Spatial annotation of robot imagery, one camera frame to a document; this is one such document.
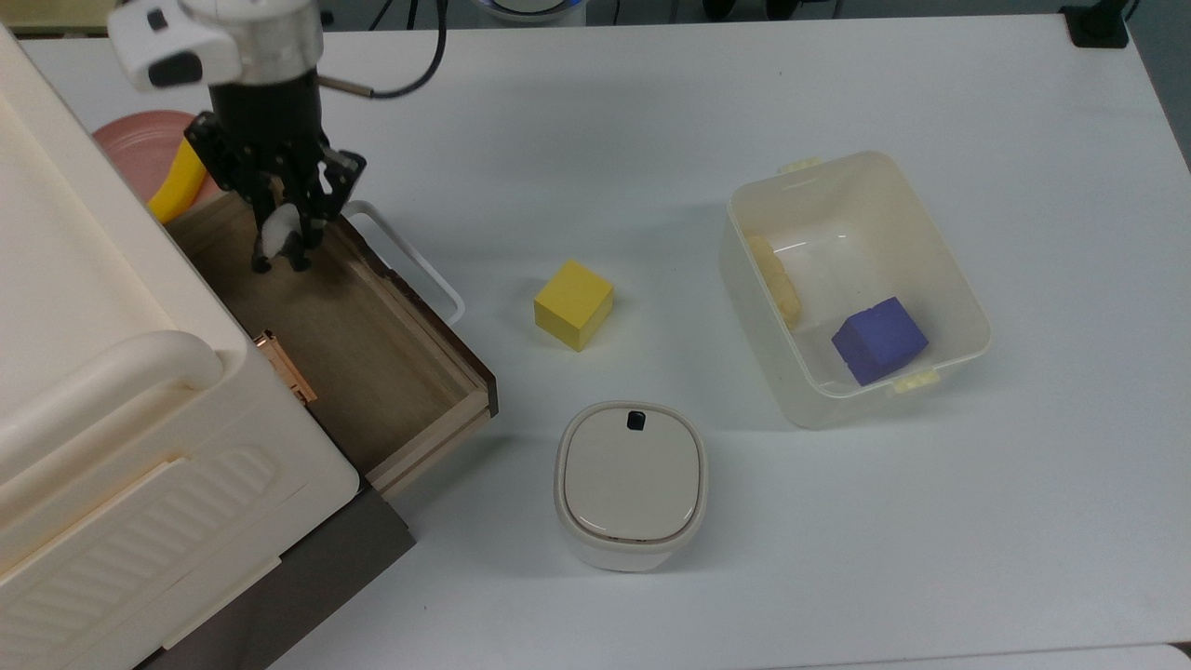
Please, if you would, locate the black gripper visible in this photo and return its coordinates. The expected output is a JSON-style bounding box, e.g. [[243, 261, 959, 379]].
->
[[183, 74, 367, 275]]

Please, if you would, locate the black and white panda toy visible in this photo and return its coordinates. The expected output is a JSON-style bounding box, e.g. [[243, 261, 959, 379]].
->
[[259, 203, 301, 258]]

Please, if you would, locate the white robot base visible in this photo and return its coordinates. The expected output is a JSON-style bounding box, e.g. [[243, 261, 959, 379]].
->
[[470, 0, 593, 26]]

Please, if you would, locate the yellow toy banana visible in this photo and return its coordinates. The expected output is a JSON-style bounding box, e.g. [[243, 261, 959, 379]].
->
[[147, 140, 208, 225]]

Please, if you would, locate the brown wooden drawer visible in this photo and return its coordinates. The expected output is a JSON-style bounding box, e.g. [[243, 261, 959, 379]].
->
[[166, 191, 500, 503]]

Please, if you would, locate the pink plate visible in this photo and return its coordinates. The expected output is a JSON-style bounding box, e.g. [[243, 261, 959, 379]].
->
[[91, 110, 222, 206]]

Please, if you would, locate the cream plastic cabinet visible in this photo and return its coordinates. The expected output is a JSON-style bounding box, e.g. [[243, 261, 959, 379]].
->
[[0, 23, 417, 670]]

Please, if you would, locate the yellow foam cube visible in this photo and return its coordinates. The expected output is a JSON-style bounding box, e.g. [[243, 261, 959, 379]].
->
[[533, 260, 616, 353]]

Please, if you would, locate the beige lidded trash can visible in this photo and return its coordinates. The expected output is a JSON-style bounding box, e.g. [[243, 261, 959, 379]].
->
[[555, 401, 709, 573]]

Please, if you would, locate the white plastic storage bin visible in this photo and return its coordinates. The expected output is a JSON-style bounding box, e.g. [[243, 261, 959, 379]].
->
[[719, 151, 992, 430]]

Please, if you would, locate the purple foam cube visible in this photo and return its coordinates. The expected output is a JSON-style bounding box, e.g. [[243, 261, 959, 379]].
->
[[831, 297, 930, 387]]

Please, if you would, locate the white drawer handle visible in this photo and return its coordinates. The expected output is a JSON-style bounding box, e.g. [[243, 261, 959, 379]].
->
[[342, 200, 466, 326]]

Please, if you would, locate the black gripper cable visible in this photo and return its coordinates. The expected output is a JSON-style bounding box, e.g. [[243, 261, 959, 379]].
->
[[321, 0, 450, 101]]

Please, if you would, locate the orange cabinet door handle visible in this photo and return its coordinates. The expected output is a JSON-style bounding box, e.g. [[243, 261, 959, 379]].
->
[[253, 329, 319, 406]]

